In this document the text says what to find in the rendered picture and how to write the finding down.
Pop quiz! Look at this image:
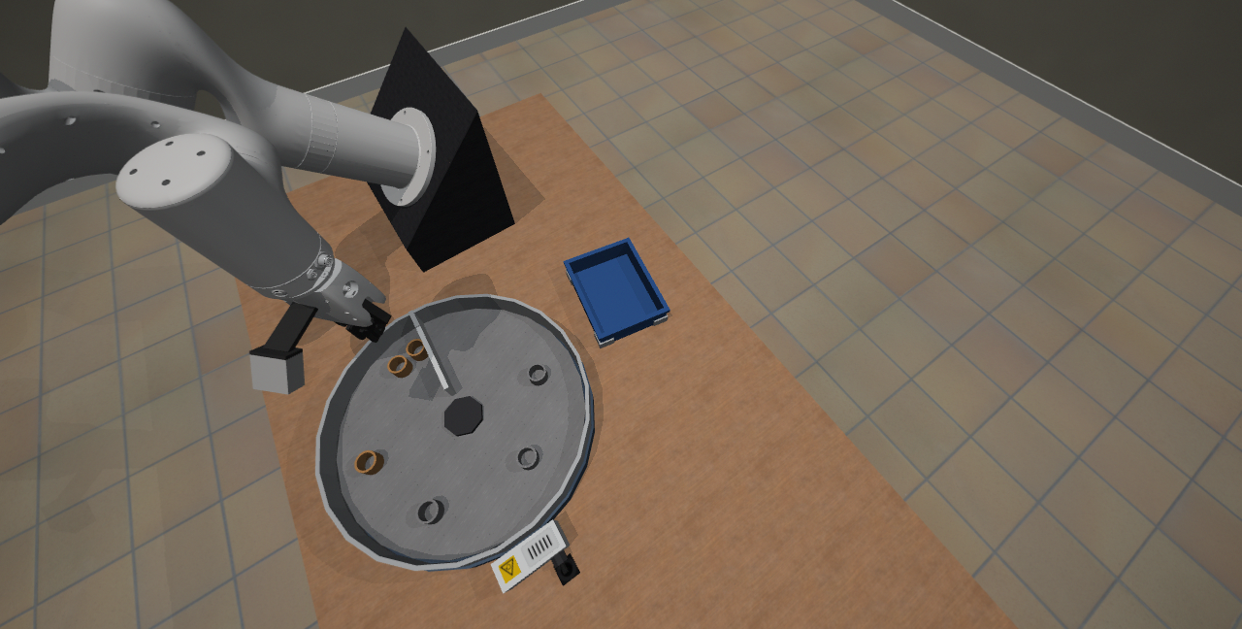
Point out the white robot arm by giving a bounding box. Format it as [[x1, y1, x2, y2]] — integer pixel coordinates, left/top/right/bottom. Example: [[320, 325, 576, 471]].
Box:
[[0, 0, 436, 395]]

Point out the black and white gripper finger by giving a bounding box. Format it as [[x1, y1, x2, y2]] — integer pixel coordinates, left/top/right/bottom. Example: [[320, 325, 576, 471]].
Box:
[[334, 321, 366, 341], [356, 300, 392, 343]]

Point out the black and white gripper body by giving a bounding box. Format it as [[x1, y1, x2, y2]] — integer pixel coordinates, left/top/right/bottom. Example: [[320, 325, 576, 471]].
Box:
[[283, 255, 386, 327]]

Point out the grey metal bushing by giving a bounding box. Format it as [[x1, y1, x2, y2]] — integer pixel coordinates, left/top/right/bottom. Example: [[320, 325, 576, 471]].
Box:
[[415, 498, 443, 525], [515, 446, 539, 470], [527, 363, 548, 387]]

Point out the bronze bushing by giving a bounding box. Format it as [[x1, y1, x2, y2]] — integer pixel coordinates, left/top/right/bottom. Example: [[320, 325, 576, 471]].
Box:
[[388, 356, 412, 378], [406, 339, 428, 360], [354, 450, 384, 475]]

